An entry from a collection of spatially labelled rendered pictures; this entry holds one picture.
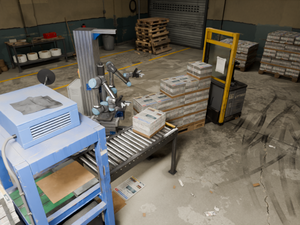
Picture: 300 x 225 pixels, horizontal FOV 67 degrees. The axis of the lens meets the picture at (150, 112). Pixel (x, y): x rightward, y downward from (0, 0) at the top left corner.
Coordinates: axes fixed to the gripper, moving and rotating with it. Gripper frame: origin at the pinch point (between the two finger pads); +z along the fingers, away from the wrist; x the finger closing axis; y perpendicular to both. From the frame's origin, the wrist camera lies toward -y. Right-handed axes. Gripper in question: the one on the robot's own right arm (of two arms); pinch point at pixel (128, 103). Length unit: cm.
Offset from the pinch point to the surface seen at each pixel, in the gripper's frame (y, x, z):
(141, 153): 47, 21, 39
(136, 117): 19.3, -8.5, 8.3
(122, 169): 55, 51, 34
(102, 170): 24, 96, 48
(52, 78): -39, 80, -36
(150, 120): 19.0, -12.4, 27.5
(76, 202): 60, 111, 28
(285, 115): 76, -354, 177
